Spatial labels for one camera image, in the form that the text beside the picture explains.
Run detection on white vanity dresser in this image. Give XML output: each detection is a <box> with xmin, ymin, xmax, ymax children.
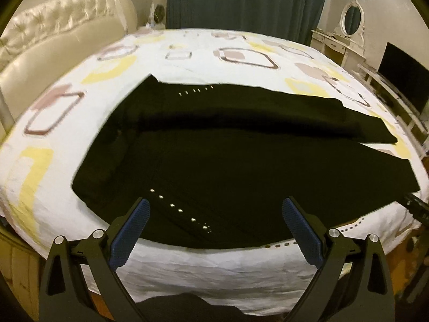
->
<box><xmin>310</xmin><ymin>29</ymin><xmax>366</xmax><ymax>72</ymax></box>

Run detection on patterned white bed sheet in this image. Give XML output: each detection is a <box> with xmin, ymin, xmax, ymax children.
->
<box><xmin>1</xmin><ymin>29</ymin><xmax>428</xmax><ymax>316</ymax></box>

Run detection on black flat television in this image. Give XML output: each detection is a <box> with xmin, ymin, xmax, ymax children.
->
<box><xmin>377</xmin><ymin>42</ymin><xmax>428</xmax><ymax>119</ymax></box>

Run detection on cream tufted headboard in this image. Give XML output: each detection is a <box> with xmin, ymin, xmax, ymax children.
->
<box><xmin>1</xmin><ymin>0</ymin><xmax>138</xmax><ymax>137</ymax></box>

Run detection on black pants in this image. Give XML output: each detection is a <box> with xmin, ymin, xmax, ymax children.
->
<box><xmin>72</xmin><ymin>76</ymin><xmax>420</xmax><ymax>249</ymax></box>

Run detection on white tv stand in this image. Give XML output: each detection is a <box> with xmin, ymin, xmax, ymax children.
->
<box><xmin>355</xmin><ymin>63</ymin><xmax>428</xmax><ymax>159</ymax></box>

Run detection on dark teal curtain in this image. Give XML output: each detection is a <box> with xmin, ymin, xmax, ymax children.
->
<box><xmin>167</xmin><ymin>0</ymin><xmax>325</xmax><ymax>45</ymax></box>

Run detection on white oval vanity mirror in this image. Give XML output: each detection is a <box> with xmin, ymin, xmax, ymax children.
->
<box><xmin>339</xmin><ymin>0</ymin><xmax>364</xmax><ymax>38</ymax></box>

